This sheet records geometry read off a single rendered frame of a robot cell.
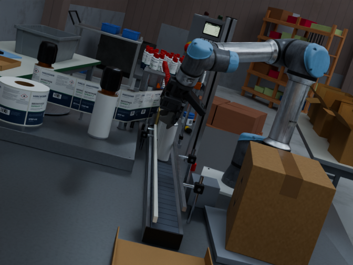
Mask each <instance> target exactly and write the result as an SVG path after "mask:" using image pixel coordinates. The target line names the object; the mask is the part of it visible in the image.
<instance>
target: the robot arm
mask: <svg viewBox="0 0 353 265"><path fill-rule="evenodd" d="M245 62H266V63H267V64H276V65H281V66H284V67H287V68H288V70H287V73H286V74H287V76H288V82H287V85H286V88H285V90H284V93H283V96H282V99H281V102H280V105H279V107H278V110H277V113H276V116H275V119H274V122H273V124H272V127H271V130H270V132H269V135H268V137H267V138H266V137H263V136H260V135H256V134H250V133H246V132H244V133H241V134H240V137H239V139H238V141H237V145H236V148H235V152H234V155H233V158H232V161H231V164H230V166H229V167H228V168H227V170H226V171H225V173H224V174H223V176H222V179H221V181H222V183H224V184H225V185H227V186H228V187H230V188H233V189H234V188H235V185H236V182H237V179H238V175H239V173H240V169H241V166H242V163H243V160H244V157H245V154H246V151H247V148H248V145H249V142H250V141H253V142H257V143H259V144H263V145H267V146H270V147H273V148H278V149H281V150H284V151H288V152H291V147H290V145H289V143H290V140H291V138H292V135H293V132H294V130H295V127H296V124H297V121H298V119H299V115H300V113H301V110H302V108H303V105H304V102H305V99H306V97H307V94H308V91H309V88H310V86H311V85H312V84H314V83H316V81H317V78H319V77H322V76H323V75H324V74H326V72H327V71H328V68H329V64H330V57H329V54H328V51H327V49H326V48H324V47H323V46H320V45H318V44H316V43H310V42H306V41H303V40H299V39H294V38H284V39H268V40H267V41H266V42H237V43H209V42H208V41H206V40H203V39H200V38H196V39H194V40H193V41H192V42H191V43H190V44H189V46H188V48H187V51H186V55H185V57H184V59H183V61H182V63H181V66H180V68H179V70H178V72H177V74H176V76H174V75H171V76H170V78H169V81H168V83H167V85H165V87H164V89H163V91H162V94H161V96H160V97H161V99H160V108H161V109H163V110H160V112H159V114H160V115H161V116H160V117H159V120H160V121H162V122H163V123H165V124H167V126H166V129H169V128H171V127H172V126H174V125H175V124H176V123H177V121H178V120H179V118H180V116H181V114H182V112H183V111H184V108H185V106H186V102H187V101H188V102H189V104H190V105H191V106H192V107H193V108H194V110H195V111H196V112H197V113H198V114H199V115H200V116H203V115H205V114H206V109H205V105H204V104H203V103H202V102H201V100H200V99H199V98H198V96H197V95H196V94H195V93H194V92H193V88H194V86H195V85H196V84H197V82H198V80H199V78H200V76H201V74H202V72H203V70H208V71H214V72H223V73H233V72H234V71H236V69H237V68H238V64H239V63H245Z"/></svg>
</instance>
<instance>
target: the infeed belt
mask: <svg viewBox="0 0 353 265"><path fill-rule="evenodd" d="M157 169H158V219H157V223H155V222H152V199H153V138H152V157H151V207H150V228H153V229H157V230H162V231H166V232H170V233H175V234H178V235H179V226H178V217H177V207H176V201H175V192H174V182H173V172H172V162H171V153H170V155H169V159H168V162H161V161H158V160H157Z"/></svg>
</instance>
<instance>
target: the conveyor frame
mask: <svg viewBox="0 0 353 265"><path fill-rule="evenodd" d="M148 134H152V130H148ZM170 153H171V162H172V172H173V182H174V192H175V201H176V211H177V217H178V226H179V235H178V234H175V233H170V232H166V231H162V230H157V229H153V228H150V207H151V157H152V137H147V156H146V175H145V185H144V203H143V222H142V242H147V243H151V244H156V245H159V246H163V247H168V248H172V249H177V250H179V248H180V245H181V241H182V238H183V228H182V219H181V211H180V203H179V194H178V186H177V178H176V173H175V164H174V156H173V148H171V152H170Z"/></svg>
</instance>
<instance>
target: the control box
mask: <svg viewBox="0 0 353 265"><path fill-rule="evenodd" d="M205 21H208V22H212V23H216V24H219V25H222V28H221V31H220V35H219V38H216V37H212V36H209V35H206V34H203V33H202V32H203V28H204V25H205ZM224 26H225V22H223V21H220V20H217V19H213V18H209V17H206V16H202V15H199V14H194V16H193V20H192V24H191V27H190V31H189V34H188V38H187V41H186V44H190V43H191V42H192V41H193V40H194V39H196V38H200V37H204V38H207V39H211V40H214V41H216V42H218V43H219V42H220V40H221V36H222V33H223V29H224ZM183 55H184V56H185V55H186V51H185V50H184V52H183Z"/></svg>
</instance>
